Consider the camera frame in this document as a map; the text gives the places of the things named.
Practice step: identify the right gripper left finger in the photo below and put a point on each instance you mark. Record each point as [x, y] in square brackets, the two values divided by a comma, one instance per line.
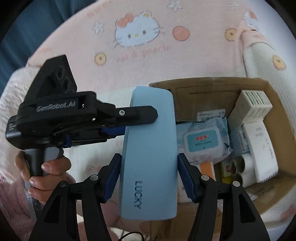
[58, 220]

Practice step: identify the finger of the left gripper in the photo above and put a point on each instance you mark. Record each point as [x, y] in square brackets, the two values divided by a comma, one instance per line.
[112, 132]
[135, 115]

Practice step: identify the pink fluffy sleeve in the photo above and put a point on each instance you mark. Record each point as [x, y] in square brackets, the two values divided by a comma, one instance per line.
[16, 223]

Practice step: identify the baby wipes pack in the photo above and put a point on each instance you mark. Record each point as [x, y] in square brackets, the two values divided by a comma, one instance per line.
[206, 141]

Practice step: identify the light blue glasses case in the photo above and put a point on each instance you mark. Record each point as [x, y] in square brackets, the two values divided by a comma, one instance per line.
[148, 178]

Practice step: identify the person's left hand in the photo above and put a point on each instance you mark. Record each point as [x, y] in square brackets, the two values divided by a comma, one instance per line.
[42, 187]

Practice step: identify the pink cat peach blanket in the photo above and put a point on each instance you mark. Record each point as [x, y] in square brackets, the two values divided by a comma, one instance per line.
[114, 46]

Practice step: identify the white ridged box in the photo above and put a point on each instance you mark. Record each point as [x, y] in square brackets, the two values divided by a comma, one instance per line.
[251, 106]

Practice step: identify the orange tissue pack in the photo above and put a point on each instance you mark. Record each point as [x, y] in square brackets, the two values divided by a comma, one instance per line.
[207, 168]

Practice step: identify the white paper tube rolls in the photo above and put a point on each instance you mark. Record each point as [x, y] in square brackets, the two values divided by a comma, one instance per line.
[243, 170]

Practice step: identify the brown cardboard box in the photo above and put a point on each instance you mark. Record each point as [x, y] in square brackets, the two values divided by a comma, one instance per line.
[218, 163]

